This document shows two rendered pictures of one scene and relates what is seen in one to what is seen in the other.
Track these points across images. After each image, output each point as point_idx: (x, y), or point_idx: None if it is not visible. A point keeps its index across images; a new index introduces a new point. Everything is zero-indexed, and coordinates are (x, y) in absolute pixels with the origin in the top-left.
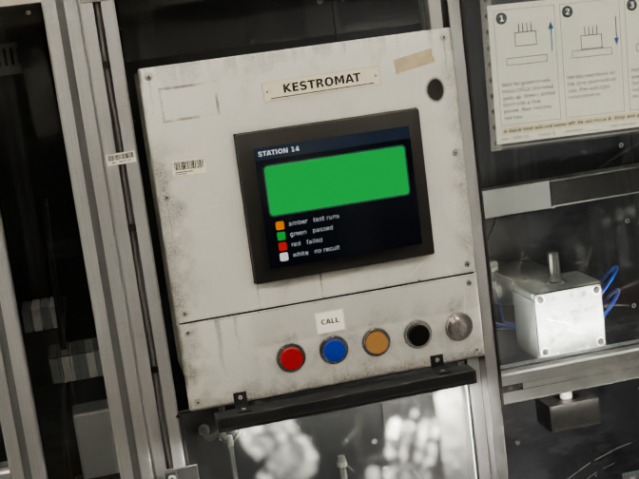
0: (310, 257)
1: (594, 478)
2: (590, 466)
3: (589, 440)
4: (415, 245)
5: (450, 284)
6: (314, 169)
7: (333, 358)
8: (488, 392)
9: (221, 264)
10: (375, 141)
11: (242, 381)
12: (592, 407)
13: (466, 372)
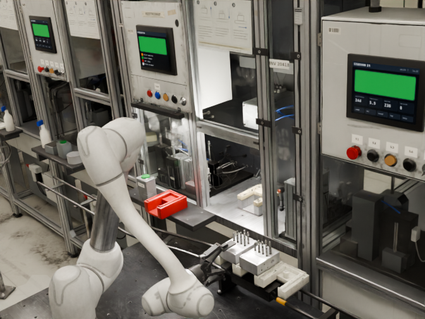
0: (148, 66)
1: None
2: None
3: None
4: (171, 71)
5: (181, 87)
6: (147, 40)
7: (156, 97)
8: (193, 125)
9: (136, 61)
10: (159, 35)
11: (141, 95)
12: None
13: (176, 114)
